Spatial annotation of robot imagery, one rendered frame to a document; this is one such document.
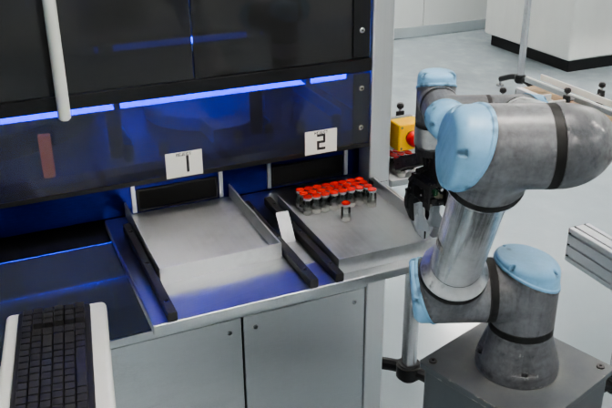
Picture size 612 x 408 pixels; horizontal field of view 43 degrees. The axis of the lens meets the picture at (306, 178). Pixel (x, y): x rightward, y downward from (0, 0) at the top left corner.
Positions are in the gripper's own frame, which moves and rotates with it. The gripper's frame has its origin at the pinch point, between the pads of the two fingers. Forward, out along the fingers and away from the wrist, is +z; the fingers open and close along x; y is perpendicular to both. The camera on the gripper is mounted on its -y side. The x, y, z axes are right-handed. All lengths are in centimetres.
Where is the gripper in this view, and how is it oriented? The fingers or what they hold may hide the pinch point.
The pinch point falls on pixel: (422, 231)
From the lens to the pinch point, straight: 168.1
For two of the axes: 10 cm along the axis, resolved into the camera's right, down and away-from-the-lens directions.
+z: 0.1, 9.2, 3.9
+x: 9.2, -1.6, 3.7
